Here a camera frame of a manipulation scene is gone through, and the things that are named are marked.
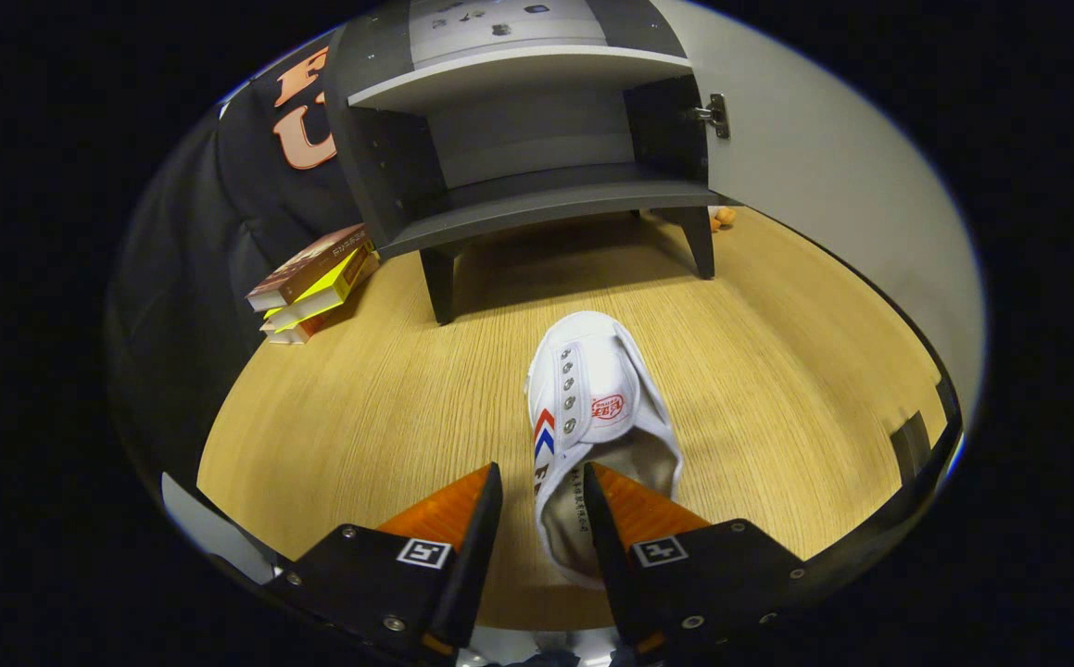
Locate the black backdrop cloth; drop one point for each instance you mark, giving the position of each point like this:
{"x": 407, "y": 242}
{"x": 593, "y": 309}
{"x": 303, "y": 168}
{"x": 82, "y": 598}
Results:
{"x": 184, "y": 278}

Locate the small orange toy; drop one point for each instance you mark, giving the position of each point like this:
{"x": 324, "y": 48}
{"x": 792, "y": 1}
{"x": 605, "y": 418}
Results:
{"x": 725, "y": 217}

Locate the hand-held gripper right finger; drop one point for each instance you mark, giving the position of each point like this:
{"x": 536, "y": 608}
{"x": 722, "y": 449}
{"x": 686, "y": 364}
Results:
{"x": 611, "y": 565}

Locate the orange book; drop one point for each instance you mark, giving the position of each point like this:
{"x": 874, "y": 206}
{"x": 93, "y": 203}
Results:
{"x": 314, "y": 326}

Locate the dark grey shoe cabinet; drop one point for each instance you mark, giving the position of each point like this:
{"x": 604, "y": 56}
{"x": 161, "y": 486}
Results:
{"x": 536, "y": 208}

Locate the yellow book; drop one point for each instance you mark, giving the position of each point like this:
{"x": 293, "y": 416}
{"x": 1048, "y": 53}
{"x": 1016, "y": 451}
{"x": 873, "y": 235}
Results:
{"x": 328, "y": 289}

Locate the white canvas shoe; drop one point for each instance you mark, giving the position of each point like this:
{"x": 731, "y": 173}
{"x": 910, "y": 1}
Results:
{"x": 597, "y": 371}

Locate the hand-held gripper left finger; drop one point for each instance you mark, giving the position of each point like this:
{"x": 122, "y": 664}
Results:
{"x": 476, "y": 556}

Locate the metal door hinge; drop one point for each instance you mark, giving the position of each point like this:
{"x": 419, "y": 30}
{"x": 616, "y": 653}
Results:
{"x": 717, "y": 116}

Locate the brown book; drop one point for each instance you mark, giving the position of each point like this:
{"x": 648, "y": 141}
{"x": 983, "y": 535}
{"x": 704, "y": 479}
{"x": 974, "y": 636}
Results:
{"x": 309, "y": 264}

